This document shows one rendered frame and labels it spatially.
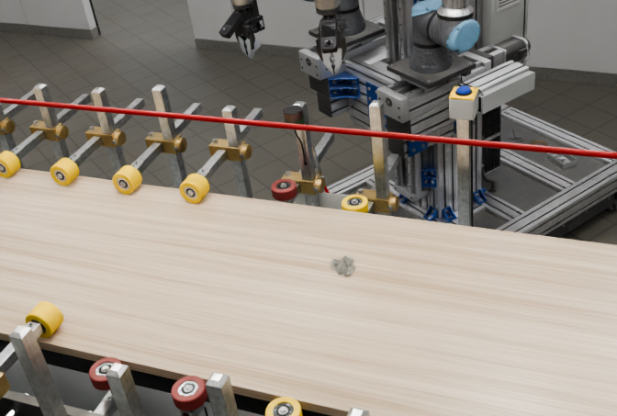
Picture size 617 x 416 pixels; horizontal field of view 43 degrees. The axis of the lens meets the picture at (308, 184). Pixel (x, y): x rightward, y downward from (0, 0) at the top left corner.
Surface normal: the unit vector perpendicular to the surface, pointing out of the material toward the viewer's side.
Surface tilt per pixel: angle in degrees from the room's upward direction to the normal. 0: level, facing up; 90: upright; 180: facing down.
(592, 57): 90
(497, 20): 90
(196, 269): 0
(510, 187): 0
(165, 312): 0
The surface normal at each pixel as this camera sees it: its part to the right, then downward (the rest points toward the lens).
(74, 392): -0.36, 0.54
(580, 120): -0.11, -0.83
